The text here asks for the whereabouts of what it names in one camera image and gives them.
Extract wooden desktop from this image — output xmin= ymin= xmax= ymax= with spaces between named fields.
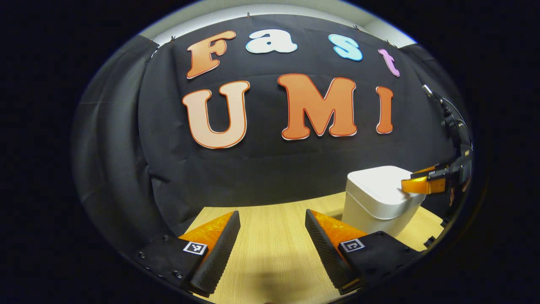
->
xmin=186 ymin=192 xmax=446 ymax=304

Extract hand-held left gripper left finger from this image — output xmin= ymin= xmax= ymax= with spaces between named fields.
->
xmin=135 ymin=210 xmax=241 ymax=296

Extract black backdrop cloth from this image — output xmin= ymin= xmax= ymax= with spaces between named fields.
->
xmin=72 ymin=14 xmax=469 ymax=254

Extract white desktop garbage bin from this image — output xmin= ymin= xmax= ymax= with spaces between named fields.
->
xmin=341 ymin=166 xmax=427 ymax=238

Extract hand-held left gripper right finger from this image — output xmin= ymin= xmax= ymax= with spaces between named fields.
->
xmin=305 ymin=209 xmax=422 ymax=295

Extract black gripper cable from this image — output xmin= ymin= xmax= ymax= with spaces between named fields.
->
xmin=439 ymin=96 xmax=470 ymax=129

